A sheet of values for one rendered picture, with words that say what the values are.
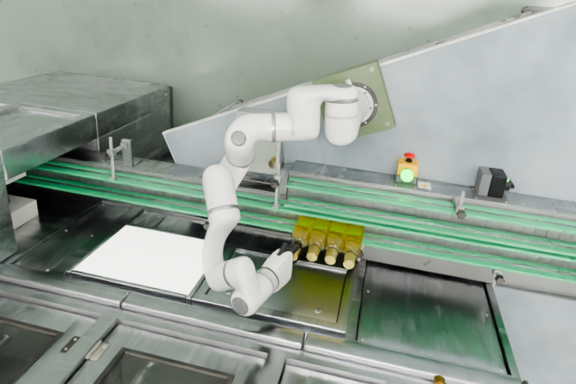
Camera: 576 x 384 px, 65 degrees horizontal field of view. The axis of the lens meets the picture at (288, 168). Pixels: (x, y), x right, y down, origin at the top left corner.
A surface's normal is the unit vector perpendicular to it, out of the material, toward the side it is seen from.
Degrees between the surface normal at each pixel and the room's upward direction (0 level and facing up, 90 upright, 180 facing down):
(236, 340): 90
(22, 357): 90
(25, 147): 90
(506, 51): 0
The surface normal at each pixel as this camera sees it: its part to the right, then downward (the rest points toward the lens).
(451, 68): -0.23, 0.35
